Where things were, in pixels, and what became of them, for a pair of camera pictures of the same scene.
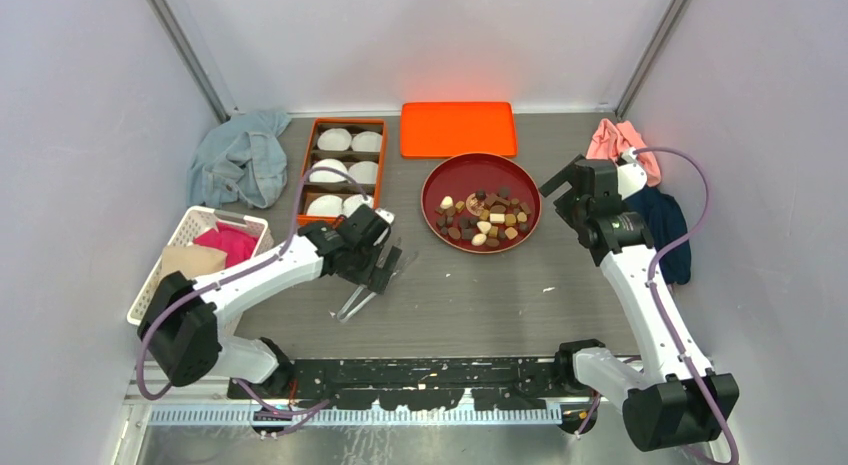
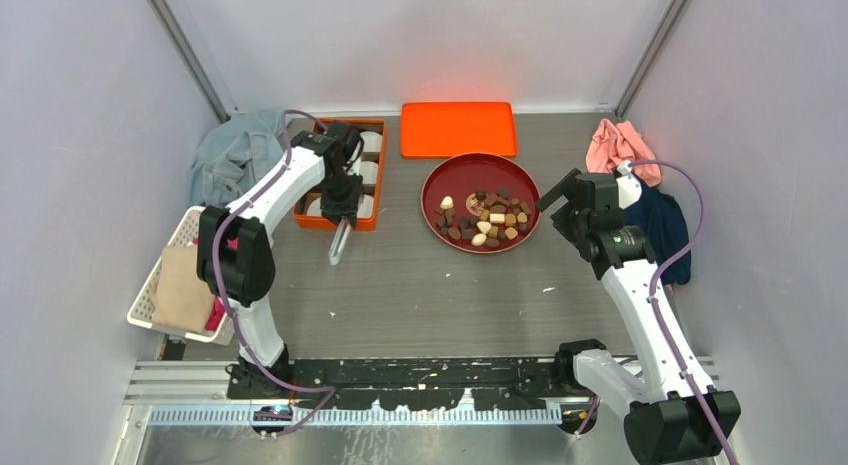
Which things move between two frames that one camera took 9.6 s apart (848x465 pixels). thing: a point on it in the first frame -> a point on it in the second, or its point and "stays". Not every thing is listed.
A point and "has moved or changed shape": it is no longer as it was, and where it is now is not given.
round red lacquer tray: x=481 y=203 stays
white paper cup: x=325 y=205 stays
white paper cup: x=364 y=172 stays
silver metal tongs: x=345 y=311 has moved or changed shape
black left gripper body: x=361 y=269 -> x=340 y=194
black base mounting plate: x=420 y=384 stays
